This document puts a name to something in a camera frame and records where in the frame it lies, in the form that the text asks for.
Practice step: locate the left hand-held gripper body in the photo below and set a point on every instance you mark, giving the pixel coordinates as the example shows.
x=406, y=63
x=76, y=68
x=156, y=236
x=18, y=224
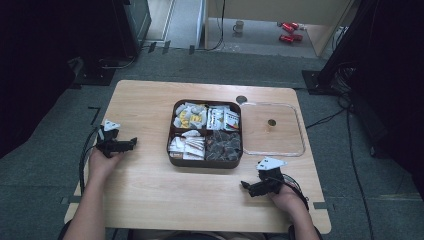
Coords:
x=108, y=141

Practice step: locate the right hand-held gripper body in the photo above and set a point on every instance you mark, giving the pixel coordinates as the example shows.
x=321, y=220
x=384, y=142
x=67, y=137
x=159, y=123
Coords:
x=270, y=176

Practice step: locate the person's left hand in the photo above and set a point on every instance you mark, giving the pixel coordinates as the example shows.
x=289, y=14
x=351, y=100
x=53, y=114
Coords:
x=101, y=163

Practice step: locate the person's right hand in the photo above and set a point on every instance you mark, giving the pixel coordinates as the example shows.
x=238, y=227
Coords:
x=286, y=201

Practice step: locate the clear plastic lid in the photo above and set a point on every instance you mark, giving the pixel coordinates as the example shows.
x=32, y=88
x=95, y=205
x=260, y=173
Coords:
x=283, y=140

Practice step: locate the brown compartment box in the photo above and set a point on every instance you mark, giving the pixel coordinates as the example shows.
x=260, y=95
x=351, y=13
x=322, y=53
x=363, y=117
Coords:
x=172, y=163

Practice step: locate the pile of dark grey packets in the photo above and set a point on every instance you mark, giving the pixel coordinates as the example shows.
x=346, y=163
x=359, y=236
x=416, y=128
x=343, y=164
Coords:
x=222, y=146

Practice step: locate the pile of white brown sachets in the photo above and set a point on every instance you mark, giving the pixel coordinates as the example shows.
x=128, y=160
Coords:
x=186, y=146

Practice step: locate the pile of white yellow packets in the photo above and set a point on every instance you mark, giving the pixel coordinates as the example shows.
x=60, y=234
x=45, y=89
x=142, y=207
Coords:
x=190, y=116

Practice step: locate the black stand base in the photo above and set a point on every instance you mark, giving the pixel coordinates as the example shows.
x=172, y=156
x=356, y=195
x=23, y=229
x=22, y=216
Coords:
x=316, y=83
x=95, y=75

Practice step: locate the person's lap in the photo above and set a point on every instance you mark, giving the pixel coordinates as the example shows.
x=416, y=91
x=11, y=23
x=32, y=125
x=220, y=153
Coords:
x=200, y=235

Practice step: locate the pile of white printed packets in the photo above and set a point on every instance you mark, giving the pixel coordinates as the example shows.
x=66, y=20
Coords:
x=222, y=119

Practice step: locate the dark cabinet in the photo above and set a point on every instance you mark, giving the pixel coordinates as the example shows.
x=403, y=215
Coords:
x=131, y=26

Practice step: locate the red can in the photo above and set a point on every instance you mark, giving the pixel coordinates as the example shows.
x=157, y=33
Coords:
x=289, y=26
x=290, y=38

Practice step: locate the grey mug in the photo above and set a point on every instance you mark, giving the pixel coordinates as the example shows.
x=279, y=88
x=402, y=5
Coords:
x=238, y=26

